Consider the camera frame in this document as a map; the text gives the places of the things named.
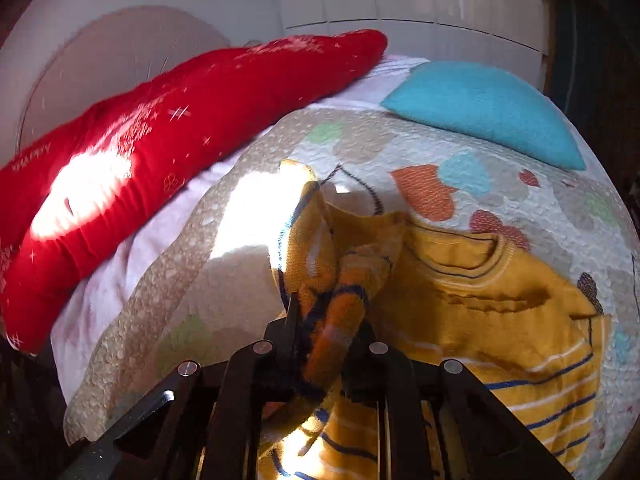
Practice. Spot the turquoise knit cushion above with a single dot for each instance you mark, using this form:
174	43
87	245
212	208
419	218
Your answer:
490	104

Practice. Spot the white glossy wardrobe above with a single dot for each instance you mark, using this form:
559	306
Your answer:
509	34

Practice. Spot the patterned quilted bedspread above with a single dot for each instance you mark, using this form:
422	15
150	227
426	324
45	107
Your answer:
212	291

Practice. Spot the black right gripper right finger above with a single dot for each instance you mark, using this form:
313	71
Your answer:
439	421

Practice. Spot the pink round headboard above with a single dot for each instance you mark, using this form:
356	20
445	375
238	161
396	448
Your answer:
111	55

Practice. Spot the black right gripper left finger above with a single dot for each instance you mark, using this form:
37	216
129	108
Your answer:
199	421

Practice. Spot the white fleece blanket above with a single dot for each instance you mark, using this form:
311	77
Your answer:
97	300

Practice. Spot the yellow striped knit sweater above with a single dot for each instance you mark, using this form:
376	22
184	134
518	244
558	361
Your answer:
532	338

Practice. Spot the long red pillow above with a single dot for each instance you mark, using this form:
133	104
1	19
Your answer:
69	199

